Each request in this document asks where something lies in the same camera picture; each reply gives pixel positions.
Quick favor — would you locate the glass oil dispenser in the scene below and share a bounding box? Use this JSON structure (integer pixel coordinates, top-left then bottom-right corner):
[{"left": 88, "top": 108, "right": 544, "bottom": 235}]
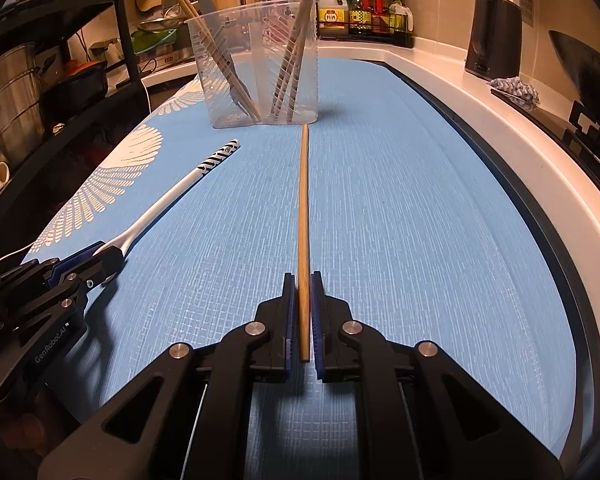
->
[{"left": 387, "top": 2, "right": 414, "bottom": 47}]

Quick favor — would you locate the white spoon with striped handle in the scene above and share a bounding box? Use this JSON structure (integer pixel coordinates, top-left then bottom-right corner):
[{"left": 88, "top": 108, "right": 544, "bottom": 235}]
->
[{"left": 97, "top": 138, "right": 242, "bottom": 262}]

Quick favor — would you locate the white power strip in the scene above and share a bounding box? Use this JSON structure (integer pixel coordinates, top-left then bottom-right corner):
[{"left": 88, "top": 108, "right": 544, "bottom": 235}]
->
[{"left": 137, "top": 50, "right": 192, "bottom": 74}]

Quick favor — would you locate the large stainless steel pot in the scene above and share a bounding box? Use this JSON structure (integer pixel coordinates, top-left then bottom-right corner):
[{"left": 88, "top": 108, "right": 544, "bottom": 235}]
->
[{"left": 0, "top": 42, "right": 47, "bottom": 162}]

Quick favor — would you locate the grey handled metal fork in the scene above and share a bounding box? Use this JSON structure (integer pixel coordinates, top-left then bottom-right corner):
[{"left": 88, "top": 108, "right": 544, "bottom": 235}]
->
[{"left": 196, "top": 0, "right": 254, "bottom": 117}]

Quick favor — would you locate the black wok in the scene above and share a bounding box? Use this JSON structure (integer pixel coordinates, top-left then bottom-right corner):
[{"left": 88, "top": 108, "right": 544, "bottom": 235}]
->
[{"left": 547, "top": 30, "right": 600, "bottom": 122}]

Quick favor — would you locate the clear plastic utensil container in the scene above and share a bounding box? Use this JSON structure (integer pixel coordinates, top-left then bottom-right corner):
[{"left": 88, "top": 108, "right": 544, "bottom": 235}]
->
[{"left": 186, "top": 0, "right": 322, "bottom": 129}]

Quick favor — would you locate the black electric kettle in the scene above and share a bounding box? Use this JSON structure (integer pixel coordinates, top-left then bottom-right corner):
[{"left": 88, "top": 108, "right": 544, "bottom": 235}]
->
[{"left": 464, "top": 0, "right": 524, "bottom": 82}]

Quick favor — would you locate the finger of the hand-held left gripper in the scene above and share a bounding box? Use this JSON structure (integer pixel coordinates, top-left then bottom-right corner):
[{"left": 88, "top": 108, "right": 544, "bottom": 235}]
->
[
  {"left": 54, "top": 251, "right": 127, "bottom": 307},
  {"left": 41, "top": 241, "right": 107, "bottom": 282}
]

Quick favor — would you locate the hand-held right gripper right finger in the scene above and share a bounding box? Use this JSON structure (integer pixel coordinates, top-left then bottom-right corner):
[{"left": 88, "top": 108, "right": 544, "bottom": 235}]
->
[{"left": 310, "top": 270, "right": 566, "bottom": 480}]

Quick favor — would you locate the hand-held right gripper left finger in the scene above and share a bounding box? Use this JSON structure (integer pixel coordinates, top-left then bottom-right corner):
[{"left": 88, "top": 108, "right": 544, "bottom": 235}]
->
[{"left": 37, "top": 271, "right": 297, "bottom": 480}]

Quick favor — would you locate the black metal shelf rack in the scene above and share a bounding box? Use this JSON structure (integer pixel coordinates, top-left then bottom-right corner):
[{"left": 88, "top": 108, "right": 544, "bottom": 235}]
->
[{"left": 0, "top": 0, "right": 152, "bottom": 261}]

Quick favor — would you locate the green plastic basin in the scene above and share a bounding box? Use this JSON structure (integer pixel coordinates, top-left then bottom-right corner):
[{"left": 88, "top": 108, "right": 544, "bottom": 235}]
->
[{"left": 130, "top": 27, "right": 179, "bottom": 54}]

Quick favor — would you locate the blue patterned tablecloth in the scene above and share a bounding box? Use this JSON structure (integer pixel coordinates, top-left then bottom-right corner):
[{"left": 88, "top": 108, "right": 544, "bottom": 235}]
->
[{"left": 20, "top": 57, "right": 597, "bottom": 480}]

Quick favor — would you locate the black glass stove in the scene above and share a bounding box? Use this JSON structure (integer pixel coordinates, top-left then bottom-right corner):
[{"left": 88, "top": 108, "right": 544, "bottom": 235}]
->
[{"left": 490, "top": 87, "right": 600, "bottom": 197}]

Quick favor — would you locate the person's left hand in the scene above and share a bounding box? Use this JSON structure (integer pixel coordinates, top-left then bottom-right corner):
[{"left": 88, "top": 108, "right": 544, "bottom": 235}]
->
[{"left": 22, "top": 385, "right": 88, "bottom": 438}]

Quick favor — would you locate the black stove grate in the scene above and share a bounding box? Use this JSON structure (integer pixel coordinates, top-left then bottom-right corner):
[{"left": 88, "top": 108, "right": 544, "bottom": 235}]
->
[{"left": 562, "top": 100, "right": 600, "bottom": 182}]

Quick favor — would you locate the black pot with orange rim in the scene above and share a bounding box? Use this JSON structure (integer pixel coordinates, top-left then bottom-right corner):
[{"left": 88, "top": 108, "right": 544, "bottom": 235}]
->
[{"left": 50, "top": 60, "right": 109, "bottom": 112}]

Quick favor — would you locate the red sauce bottle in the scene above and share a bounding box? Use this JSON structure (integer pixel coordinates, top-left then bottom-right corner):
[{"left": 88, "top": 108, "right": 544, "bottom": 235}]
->
[{"left": 370, "top": 0, "right": 391, "bottom": 34}]

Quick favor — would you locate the white charger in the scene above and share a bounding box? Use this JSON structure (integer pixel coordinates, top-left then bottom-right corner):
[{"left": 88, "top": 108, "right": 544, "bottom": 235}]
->
[{"left": 90, "top": 37, "right": 124, "bottom": 64}]

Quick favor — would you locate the dark soy sauce bottle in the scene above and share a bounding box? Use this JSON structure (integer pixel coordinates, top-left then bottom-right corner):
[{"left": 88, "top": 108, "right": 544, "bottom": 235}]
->
[{"left": 349, "top": 0, "right": 374, "bottom": 37}]

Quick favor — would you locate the blue white knitted dishcloth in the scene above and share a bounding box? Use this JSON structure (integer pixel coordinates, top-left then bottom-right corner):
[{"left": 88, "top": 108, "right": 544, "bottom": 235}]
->
[{"left": 490, "top": 76, "right": 541, "bottom": 109}]

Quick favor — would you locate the stainless steel bowl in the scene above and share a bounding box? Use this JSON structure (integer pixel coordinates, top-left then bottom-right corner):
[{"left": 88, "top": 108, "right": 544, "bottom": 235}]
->
[{"left": 137, "top": 17, "right": 177, "bottom": 34}]

